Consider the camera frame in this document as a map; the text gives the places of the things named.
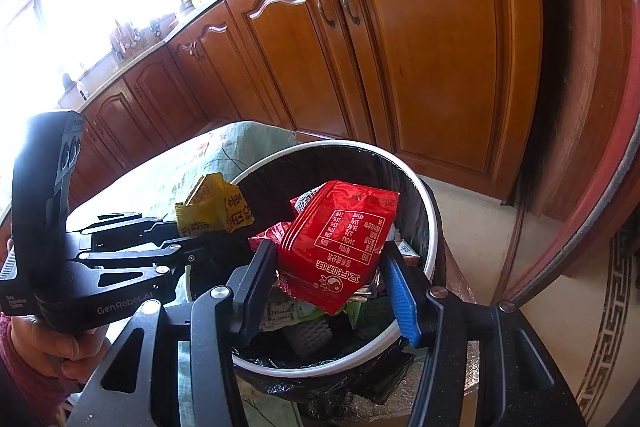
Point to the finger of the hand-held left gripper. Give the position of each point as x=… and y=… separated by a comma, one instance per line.
x=150, y=252
x=130, y=227

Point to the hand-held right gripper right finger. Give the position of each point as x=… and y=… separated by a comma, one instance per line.
x=402, y=297

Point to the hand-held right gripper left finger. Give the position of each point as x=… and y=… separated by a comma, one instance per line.
x=255, y=287

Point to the yellow snack wrapper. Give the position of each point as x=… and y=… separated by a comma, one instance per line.
x=210, y=207

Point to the red snack packet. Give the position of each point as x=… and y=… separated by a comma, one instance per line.
x=340, y=247

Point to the white rimmed trash bin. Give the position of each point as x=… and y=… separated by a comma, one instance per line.
x=327, y=143

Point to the person's left hand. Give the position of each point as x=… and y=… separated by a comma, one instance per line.
x=55, y=352

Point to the green and white snack wrapper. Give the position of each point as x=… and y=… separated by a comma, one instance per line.
x=285, y=312

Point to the teal floral tablecloth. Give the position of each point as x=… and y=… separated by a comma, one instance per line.
x=165, y=167

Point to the white foam net sleeve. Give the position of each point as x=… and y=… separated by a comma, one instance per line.
x=312, y=337

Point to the black bin bag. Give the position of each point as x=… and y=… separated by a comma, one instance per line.
x=350, y=387

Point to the kitchen utensil rack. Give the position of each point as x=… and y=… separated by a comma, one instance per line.
x=135, y=37

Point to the bright kitchen window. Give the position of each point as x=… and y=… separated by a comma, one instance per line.
x=75, y=7

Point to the wooden kitchen base cabinets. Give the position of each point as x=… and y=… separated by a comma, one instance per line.
x=425, y=57

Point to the reddish wooden glass door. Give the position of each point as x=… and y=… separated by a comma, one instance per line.
x=600, y=157

